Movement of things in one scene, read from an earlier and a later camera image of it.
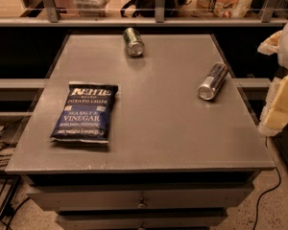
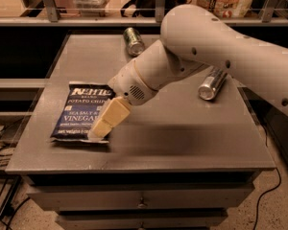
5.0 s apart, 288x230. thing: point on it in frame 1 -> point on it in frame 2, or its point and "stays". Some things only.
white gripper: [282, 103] -> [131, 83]
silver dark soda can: [213, 80] stays
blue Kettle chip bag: [85, 113] stays
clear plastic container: [90, 2] stays
